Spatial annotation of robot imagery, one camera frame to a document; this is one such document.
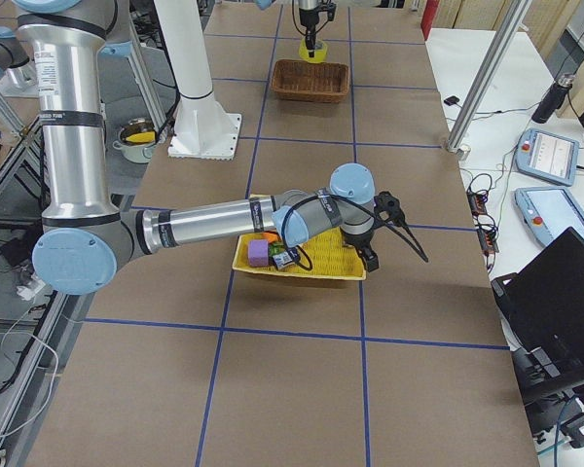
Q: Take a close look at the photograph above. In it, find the lower teach pendant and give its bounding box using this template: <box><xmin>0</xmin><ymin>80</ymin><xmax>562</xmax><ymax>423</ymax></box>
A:
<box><xmin>514</xmin><ymin>187</ymin><xmax>584</xmax><ymax>246</ymax></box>

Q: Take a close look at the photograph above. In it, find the purple toy block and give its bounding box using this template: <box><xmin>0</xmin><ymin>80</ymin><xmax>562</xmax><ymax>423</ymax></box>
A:
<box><xmin>247</xmin><ymin>239</ymin><xmax>270</xmax><ymax>268</ymax></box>

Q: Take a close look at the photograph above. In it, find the small black device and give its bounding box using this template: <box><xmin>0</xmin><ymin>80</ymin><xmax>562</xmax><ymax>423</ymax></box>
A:
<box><xmin>444</xmin><ymin>95</ymin><xmax>459</xmax><ymax>106</ymax></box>

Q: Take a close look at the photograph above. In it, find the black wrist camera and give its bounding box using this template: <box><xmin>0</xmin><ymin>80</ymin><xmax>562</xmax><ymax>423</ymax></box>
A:
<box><xmin>374</xmin><ymin>191</ymin><xmax>406</xmax><ymax>228</ymax></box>

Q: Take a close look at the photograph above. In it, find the yellow plastic basket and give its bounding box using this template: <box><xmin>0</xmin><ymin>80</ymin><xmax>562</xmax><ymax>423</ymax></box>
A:
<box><xmin>232</xmin><ymin>229</ymin><xmax>366</xmax><ymax>281</ymax></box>

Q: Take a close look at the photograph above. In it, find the green toy vegetable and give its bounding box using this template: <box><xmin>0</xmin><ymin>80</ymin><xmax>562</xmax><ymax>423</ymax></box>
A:
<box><xmin>268</xmin><ymin>242</ymin><xmax>285</xmax><ymax>257</ymax></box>

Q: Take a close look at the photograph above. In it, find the aluminium frame post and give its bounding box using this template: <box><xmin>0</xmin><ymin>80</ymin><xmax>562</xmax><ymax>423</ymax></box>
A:
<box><xmin>0</xmin><ymin>92</ymin><xmax>28</xmax><ymax>141</ymax></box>
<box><xmin>444</xmin><ymin>0</ymin><xmax>532</xmax><ymax>162</ymax></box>

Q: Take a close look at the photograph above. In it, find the red cylinder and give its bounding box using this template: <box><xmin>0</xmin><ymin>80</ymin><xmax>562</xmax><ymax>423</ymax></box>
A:
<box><xmin>420</xmin><ymin>0</ymin><xmax>441</xmax><ymax>40</ymax></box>

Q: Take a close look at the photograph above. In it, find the teach pendant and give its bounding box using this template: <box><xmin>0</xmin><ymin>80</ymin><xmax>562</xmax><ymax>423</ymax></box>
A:
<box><xmin>514</xmin><ymin>187</ymin><xmax>584</xmax><ymax>246</ymax></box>
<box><xmin>514</xmin><ymin>128</ymin><xmax>580</xmax><ymax>187</ymax></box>

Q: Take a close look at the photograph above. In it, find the orange toy carrot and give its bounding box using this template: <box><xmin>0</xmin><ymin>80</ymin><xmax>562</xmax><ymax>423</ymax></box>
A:
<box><xmin>262</xmin><ymin>232</ymin><xmax>280</xmax><ymax>243</ymax></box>

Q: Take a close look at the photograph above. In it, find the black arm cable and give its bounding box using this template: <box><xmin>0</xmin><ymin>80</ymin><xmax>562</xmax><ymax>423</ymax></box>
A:
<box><xmin>277</xmin><ymin>192</ymin><xmax>429</xmax><ymax>271</ymax></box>

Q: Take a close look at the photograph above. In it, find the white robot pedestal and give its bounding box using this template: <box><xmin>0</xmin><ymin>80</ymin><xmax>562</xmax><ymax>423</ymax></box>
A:
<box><xmin>155</xmin><ymin>0</ymin><xmax>242</xmax><ymax>161</ymax></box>

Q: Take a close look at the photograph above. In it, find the upper teach pendant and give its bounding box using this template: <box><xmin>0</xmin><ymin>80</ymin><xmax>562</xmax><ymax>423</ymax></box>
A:
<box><xmin>514</xmin><ymin>128</ymin><xmax>580</xmax><ymax>187</ymax></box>

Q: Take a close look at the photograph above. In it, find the white pot with corn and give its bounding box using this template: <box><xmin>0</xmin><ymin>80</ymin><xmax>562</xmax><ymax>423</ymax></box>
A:
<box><xmin>112</xmin><ymin>118</ymin><xmax>157</xmax><ymax>164</ymax></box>

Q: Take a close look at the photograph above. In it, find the black bottle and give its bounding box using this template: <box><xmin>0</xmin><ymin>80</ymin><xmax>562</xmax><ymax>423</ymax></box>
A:
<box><xmin>531</xmin><ymin>73</ymin><xmax>575</xmax><ymax>124</ymax></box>

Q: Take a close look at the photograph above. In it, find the yellow tape roll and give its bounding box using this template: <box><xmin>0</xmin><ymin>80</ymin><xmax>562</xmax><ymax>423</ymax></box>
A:
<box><xmin>298</xmin><ymin>40</ymin><xmax>328</xmax><ymax>64</ymax></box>

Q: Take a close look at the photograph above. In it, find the brown wicker basket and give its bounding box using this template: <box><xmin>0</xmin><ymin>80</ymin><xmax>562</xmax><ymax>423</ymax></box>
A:
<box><xmin>271</xmin><ymin>59</ymin><xmax>350</xmax><ymax>103</ymax></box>

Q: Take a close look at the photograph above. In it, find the black laptop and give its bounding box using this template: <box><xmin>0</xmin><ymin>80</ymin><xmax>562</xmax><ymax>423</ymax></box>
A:
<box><xmin>490</xmin><ymin>226</ymin><xmax>584</xmax><ymax>356</ymax></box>

